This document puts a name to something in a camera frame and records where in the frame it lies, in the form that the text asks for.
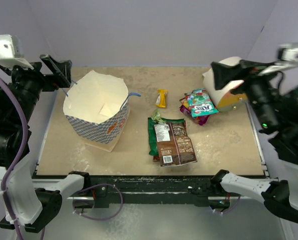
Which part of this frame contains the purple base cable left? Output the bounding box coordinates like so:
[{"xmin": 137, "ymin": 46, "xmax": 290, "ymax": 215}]
[{"xmin": 72, "ymin": 183, "xmax": 124, "ymax": 221}]

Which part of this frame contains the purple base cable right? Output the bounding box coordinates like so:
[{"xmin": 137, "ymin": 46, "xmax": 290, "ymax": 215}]
[{"xmin": 211, "ymin": 193, "xmax": 242, "ymax": 216}]

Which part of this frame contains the yellow M&M's packet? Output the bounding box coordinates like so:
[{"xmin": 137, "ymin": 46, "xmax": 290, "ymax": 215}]
[{"xmin": 155, "ymin": 89, "xmax": 168, "ymax": 108}]

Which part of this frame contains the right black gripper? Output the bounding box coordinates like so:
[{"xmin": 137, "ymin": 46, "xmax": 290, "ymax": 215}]
[{"xmin": 209, "ymin": 58, "xmax": 280, "ymax": 129}]

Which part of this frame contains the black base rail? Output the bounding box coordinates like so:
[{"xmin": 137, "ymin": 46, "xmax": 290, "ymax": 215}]
[{"xmin": 33, "ymin": 171, "xmax": 241, "ymax": 209}]

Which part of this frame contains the beige and orange cylinder device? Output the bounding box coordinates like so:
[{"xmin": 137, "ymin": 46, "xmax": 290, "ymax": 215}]
[{"xmin": 203, "ymin": 68, "xmax": 247, "ymax": 112}]

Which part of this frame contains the teal Fox's mint packet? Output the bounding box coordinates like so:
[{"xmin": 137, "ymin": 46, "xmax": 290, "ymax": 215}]
[{"xmin": 185, "ymin": 88, "xmax": 218, "ymax": 118}]

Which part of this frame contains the yellow candy snack packet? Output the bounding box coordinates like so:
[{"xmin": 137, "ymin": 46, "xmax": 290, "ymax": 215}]
[{"xmin": 179, "ymin": 97, "xmax": 189, "ymax": 109}]

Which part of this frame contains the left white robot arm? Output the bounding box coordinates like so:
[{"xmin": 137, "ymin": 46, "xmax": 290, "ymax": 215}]
[{"xmin": 0, "ymin": 54, "xmax": 92, "ymax": 233}]

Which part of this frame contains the magenta snack packet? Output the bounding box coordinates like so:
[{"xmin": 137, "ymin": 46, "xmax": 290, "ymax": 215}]
[{"xmin": 179, "ymin": 104, "xmax": 210, "ymax": 126}]

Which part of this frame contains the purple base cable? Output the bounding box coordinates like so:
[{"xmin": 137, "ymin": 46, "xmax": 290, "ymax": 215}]
[
  {"xmin": 72, "ymin": 183, "xmax": 124, "ymax": 221},
  {"xmin": 211, "ymin": 193, "xmax": 242, "ymax": 216}
]

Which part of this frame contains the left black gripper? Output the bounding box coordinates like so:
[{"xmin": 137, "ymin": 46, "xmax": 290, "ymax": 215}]
[{"xmin": 0, "ymin": 53, "xmax": 71, "ymax": 126}]

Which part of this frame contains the green chips bag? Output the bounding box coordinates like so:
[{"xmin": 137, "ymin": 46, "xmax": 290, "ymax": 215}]
[{"xmin": 147, "ymin": 117, "xmax": 186, "ymax": 157}]

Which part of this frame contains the blue checkered paper bag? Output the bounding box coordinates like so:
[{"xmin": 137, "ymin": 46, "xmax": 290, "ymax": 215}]
[{"xmin": 63, "ymin": 70, "xmax": 140, "ymax": 152}]

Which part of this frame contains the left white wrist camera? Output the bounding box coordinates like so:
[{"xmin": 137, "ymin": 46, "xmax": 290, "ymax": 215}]
[{"xmin": 0, "ymin": 34, "xmax": 34, "ymax": 70}]

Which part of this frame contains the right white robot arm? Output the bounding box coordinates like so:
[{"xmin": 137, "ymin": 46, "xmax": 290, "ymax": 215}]
[{"xmin": 210, "ymin": 60, "xmax": 298, "ymax": 224}]

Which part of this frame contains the light green snack packet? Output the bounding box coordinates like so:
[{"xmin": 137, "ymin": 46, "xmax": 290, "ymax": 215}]
[{"xmin": 151, "ymin": 109, "xmax": 165, "ymax": 124}]

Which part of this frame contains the brown sea salt chips bag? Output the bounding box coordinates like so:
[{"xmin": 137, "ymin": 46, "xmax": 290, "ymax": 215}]
[{"xmin": 153, "ymin": 120, "xmax": 197, "ymax": 167}]

